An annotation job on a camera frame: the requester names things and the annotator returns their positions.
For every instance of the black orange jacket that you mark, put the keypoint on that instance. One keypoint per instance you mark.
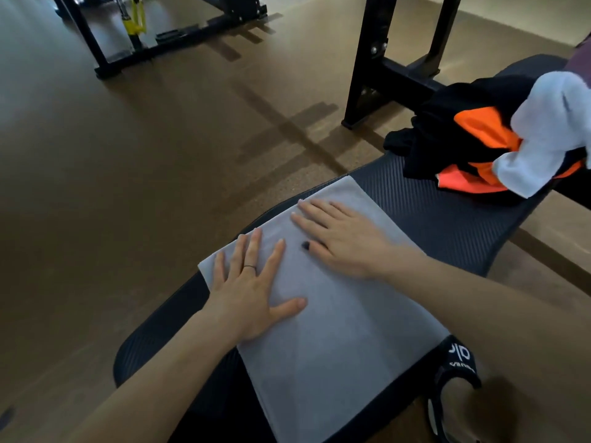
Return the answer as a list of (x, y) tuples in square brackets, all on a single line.
[(429, 133)]

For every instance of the pink water bottle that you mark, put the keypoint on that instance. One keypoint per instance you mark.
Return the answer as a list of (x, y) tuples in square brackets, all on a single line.
[(581, 59)]

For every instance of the white towel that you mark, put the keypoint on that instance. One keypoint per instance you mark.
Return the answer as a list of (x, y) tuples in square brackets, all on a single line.
[(545, 133)]

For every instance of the yellow safety catch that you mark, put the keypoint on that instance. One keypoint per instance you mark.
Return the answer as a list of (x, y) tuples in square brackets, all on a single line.
[(135, 20)]

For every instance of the grey yoga fitness towel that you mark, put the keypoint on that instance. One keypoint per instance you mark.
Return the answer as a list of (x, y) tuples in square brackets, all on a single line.
[(351, 346)]

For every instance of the person's left forearm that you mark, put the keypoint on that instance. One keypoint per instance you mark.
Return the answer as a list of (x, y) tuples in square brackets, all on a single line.
[(157, 387)]

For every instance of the person's left hand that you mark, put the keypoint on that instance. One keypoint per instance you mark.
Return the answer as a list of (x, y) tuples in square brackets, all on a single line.
[(244, 299)]

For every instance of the person's right hand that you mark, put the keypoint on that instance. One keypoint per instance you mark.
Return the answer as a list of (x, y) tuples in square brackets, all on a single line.
[(355, 244)]

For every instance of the black right slipper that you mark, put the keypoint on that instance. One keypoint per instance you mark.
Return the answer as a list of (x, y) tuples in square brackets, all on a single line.
[(455, 359)]

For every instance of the black ribbed bench pad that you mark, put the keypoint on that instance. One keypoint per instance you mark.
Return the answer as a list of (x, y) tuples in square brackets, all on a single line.
[(461, 226)]

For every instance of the person's right forearm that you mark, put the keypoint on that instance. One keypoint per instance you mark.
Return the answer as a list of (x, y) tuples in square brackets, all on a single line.
[(498, 336)]

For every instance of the black steel bench frame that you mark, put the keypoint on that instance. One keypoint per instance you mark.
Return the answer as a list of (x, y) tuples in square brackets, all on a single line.
[(369, 64)]

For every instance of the black power rack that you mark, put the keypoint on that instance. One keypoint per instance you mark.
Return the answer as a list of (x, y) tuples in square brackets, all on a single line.
[(106, 69)]

